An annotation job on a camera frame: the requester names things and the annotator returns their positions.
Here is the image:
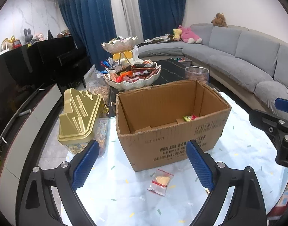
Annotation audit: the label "grey rabbit plush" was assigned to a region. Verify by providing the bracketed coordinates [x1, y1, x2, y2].
[23, 28, 33, 44]

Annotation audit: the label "two tier snack bowl stand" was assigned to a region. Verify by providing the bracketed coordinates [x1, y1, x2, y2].
[101, 36, 161, 91]

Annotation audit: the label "brown teddy bear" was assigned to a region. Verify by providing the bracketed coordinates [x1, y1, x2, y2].
[211, 13, 228, 27]

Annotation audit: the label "light blue tablecloth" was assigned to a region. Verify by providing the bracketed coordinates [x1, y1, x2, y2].
[77, 96, 288, 225]

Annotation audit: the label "black piano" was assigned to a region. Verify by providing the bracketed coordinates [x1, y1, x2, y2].
[38, 36, 92, 88]

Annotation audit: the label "pink plush toy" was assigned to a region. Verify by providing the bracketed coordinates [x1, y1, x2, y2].
[178, 26, 203, 44]

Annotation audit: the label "grey storage bin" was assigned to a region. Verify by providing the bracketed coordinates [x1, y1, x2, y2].
[170, 57, 191, 67]

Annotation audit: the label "clear zip bag with cookie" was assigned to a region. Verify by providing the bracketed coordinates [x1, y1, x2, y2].
[148, 168, 174, 196]

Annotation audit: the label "gold lid candy container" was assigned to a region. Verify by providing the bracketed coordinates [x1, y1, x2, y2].
[58, 88, 109, 157]

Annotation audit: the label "brown cardboard box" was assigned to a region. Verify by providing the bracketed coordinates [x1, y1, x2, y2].
[116, 80, 231, 171]

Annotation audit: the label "grey sectional sofa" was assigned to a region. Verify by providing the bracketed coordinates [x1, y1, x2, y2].
[138, 24, 288, 120]

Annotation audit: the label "bag of nuts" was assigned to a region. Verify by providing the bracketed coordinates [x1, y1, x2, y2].
[92, 85, 110, 105]

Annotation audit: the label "tv console cabinet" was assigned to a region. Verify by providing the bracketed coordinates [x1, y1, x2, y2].
[0, 84, 61, 225]

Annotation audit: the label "clear jar of nuts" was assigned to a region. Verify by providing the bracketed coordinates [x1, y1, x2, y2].
[185, 66, 209, 84]

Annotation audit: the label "small green candy packet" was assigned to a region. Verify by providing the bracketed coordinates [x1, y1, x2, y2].
[183, 115, 193, 121]

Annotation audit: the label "blue curtains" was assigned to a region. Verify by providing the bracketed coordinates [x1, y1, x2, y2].
[57, 0, 186, 71]

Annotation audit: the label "black television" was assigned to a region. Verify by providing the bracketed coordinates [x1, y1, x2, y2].
[0, 46, 43, 135]

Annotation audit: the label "yellow plush toy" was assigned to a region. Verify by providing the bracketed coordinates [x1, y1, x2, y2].
[173, 28, 182, 41]

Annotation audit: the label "orange snack packet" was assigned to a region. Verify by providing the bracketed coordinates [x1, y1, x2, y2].
[191, 114, 197, 120]

